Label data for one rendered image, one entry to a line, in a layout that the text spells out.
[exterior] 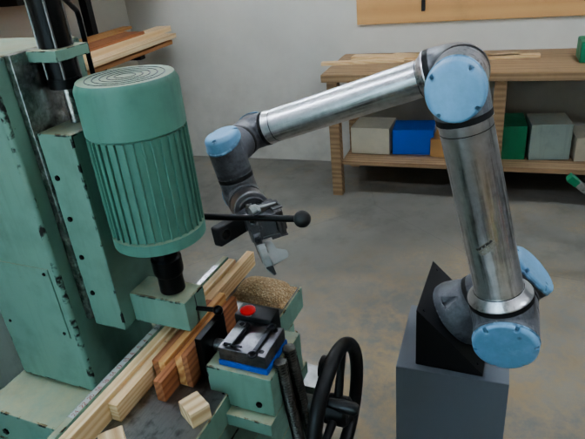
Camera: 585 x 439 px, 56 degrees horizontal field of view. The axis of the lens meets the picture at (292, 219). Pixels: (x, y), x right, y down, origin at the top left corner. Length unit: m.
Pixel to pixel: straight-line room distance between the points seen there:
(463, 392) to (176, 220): 0.99
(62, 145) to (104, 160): 0.10
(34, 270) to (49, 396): 0.32
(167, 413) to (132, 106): 0.55
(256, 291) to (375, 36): 3.10
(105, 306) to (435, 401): 0.97
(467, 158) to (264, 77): 3.44
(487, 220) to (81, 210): 0.82
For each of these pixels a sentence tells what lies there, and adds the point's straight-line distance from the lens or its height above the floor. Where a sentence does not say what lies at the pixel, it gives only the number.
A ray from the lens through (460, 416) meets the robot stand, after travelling 1.73.
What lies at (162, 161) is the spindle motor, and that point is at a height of 1.34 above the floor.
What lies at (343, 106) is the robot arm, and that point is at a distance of 1.34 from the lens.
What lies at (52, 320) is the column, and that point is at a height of 0.99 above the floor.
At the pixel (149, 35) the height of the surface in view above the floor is 1.11.
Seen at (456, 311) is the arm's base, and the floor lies 0.71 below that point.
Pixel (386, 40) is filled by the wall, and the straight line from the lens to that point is 4.18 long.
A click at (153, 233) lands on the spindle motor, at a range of 1.00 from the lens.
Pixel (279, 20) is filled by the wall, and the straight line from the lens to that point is 4.37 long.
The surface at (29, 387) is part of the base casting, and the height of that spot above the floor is 0.80.
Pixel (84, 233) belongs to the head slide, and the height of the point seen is 1.19.
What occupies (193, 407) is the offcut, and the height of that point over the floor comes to 0.93.
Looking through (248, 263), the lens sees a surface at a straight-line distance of 1.42.
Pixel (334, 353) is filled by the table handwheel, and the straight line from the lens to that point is 1.07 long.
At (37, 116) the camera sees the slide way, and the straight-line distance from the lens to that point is 1.09.
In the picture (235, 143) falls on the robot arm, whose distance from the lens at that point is 1.35.
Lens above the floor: 1.65
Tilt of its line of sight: 27 degrees down
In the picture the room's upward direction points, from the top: 6 degrees counter-clockwise
